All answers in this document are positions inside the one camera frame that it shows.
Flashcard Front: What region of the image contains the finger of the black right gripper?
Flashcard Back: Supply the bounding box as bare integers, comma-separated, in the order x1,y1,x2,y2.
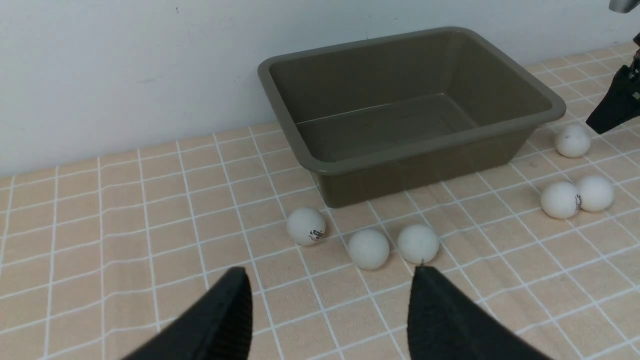
586,64,640,135

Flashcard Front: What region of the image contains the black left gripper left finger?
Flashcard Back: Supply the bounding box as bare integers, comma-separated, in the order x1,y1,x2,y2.
125,266,253,360

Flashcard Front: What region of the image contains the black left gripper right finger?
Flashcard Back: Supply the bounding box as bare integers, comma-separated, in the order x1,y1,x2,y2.
407,265,549,360

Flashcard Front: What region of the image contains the white ping-pong ball small mark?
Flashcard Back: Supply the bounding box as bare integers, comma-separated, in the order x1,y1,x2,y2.
397,223,441,265

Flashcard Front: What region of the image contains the white ping-pong ball black logo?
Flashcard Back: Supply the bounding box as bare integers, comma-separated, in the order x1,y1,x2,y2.
540,181,582,220

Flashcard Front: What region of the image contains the white ping-pong ball with logo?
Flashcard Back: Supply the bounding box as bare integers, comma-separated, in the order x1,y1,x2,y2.
286,207,326,247

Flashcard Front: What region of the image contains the peach grid-pattern tablecloth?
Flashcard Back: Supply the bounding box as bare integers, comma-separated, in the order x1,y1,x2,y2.
0,43,639,360

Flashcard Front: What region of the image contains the olive green plastic bin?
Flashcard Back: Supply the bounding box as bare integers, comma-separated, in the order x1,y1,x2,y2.
257,26,566,208

